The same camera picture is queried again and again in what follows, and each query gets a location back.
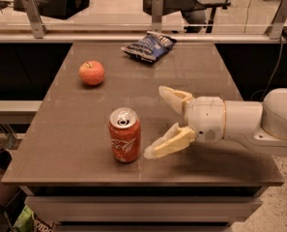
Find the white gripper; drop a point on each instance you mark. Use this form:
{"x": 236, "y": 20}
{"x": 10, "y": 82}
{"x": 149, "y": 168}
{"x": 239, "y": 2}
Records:
{"x": 207, "y": 118}

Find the red coke can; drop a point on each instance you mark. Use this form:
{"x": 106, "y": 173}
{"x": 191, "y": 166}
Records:
{"x": 125, "y": 132}

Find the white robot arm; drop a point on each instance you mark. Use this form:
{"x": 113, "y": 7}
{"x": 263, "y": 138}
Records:
{"x": 260, "y": 126}

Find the blue chip bag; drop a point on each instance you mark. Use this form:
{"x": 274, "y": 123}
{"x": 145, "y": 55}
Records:
{"x": 151, "y": 48}

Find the green snack bag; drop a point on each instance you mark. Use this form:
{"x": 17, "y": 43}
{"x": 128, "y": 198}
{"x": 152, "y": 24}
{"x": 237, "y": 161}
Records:
{"x": 25, "y": 221}

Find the red apple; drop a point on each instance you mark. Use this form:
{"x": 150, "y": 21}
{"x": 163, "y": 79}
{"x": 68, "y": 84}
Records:
{"x": 91, "y": 73}

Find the middle metal bracket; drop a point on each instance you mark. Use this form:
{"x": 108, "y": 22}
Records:
{"x": 157, "y": 9}

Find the metal bracket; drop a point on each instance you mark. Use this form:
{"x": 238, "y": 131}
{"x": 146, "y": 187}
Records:
{"x": 37, "y": 26}
{"x": 157, "y": 9}
{"x": 274, "y": 30}

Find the right metal bracket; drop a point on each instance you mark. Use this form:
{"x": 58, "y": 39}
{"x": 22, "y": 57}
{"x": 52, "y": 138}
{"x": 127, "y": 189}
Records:
{"x": 274, "y": 30}

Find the left metal bracket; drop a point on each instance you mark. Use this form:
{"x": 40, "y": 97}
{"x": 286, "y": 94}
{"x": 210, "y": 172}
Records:
{"x": 37, "y": 26}

